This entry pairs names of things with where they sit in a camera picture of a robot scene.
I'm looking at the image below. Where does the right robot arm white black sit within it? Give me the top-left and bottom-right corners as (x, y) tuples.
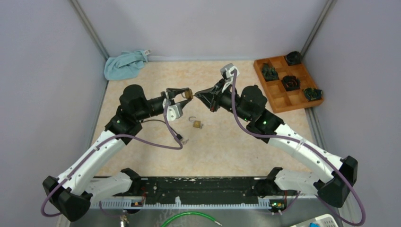
(195, 84), (358, 208)

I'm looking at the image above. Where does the dark rosette top corner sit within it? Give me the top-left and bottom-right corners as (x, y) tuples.
(285, 51), (303, 66)

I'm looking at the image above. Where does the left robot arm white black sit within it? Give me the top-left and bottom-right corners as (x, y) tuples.
(40, 84), (193, 222)

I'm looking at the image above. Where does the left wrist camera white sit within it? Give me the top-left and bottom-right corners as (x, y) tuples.
(166, 103), (183, 122)

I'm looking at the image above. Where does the dark rosette centre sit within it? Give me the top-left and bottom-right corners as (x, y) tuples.
(281, 75), (300, 91)

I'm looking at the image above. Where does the dark rosette upper left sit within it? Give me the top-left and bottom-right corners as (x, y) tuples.
(262, 63), (279, 82)

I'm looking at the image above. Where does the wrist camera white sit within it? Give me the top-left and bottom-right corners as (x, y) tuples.
(220, 63), (239, 93)
(166, 103), (183, 122)

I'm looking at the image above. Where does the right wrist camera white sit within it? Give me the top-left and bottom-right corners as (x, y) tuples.
(220, 63), (239, 93)

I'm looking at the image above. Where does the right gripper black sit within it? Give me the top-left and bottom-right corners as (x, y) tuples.
(195, 79), (252, 122)

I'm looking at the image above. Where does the green cable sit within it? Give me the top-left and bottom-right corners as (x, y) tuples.
(160, 211), (223, 227)

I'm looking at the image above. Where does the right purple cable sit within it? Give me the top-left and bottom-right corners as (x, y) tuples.
(230, 69), (366, 227)

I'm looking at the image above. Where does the brass padlock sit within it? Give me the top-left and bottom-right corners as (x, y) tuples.
(183, 88), (193, 100)
(188, 116), (203, 129)

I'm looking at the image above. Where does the light blue cloth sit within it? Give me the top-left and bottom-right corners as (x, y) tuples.
(104, 49), (152, 81)

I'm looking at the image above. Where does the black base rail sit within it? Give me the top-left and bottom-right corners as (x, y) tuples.
(118, 176), (297, 205)

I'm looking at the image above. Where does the black cable lock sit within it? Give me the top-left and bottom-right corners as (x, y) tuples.
(141, 119), (189, 145)

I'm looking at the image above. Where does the dark rosette right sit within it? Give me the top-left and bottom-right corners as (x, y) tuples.
(303, 87), (323, 102)

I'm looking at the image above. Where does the white basket corner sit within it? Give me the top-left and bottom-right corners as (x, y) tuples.
(291, 214), (339, 227)

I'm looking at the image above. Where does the wooden compartment tray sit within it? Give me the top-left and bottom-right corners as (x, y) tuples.
(253, 55), (324, 113)

